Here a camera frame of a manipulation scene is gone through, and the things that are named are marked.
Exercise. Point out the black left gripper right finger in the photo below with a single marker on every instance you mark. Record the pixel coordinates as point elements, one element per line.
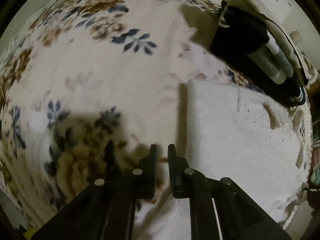
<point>219,209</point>

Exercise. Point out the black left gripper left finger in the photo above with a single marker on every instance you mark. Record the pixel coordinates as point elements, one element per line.
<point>106,208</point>

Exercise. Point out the white dotted knit garment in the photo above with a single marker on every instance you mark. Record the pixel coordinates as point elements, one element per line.
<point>223,131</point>

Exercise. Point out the floral fleece bed blanket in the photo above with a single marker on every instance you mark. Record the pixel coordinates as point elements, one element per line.
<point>68,83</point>

